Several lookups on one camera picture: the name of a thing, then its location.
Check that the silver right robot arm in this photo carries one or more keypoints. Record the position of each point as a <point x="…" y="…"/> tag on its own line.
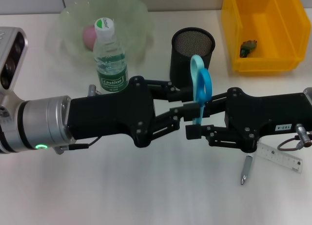
<point x="308" y="93"/>

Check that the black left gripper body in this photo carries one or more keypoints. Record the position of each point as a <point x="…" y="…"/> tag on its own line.
<point x="107" y="115"/>

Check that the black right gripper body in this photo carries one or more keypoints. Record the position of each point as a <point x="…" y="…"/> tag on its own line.
<point x="268" y="115"/>

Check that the yellow plastic bin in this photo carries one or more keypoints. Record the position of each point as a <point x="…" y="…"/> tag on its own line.
<point x="280" y="27"/>

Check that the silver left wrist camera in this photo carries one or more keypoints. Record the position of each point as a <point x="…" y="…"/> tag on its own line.
<point x="12" y="61"/>

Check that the silver pen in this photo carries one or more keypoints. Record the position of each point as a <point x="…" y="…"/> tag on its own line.
<point x="246" y="169"/>

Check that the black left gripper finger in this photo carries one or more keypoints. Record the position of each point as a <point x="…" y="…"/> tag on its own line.
<point x="178" y="93"/>
<point x="187" y="111"/>

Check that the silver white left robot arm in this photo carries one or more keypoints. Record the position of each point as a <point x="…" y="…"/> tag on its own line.
<point x="41" y="122"/>

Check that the blue scissors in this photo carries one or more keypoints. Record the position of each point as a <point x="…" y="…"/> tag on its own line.
<point x="202" y="88"/>

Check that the translucent green fruit bowl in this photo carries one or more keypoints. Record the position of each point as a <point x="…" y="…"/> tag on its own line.
<point x="136" y="20"/>

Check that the clear plastic ruler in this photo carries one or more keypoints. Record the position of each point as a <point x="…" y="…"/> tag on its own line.
<point x="280" y="157"/>

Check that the black mesh pen holder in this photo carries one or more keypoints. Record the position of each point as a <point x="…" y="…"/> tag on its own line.
<point x="180" y="68"/>

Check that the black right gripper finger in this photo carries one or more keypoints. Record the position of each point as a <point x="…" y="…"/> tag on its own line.
<point x="217" y="105"/>
<point x="193" y="132"/>

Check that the clear green-label water bottle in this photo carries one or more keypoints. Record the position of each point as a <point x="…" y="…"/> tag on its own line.
<point x="112" y="71"/>

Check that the pink toy peach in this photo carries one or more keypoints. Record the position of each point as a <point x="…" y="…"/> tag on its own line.
<point x="88" y="37"/>

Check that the green plastic wrapper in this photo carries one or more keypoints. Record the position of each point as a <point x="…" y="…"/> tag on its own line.
<point x="247" y="48"/>

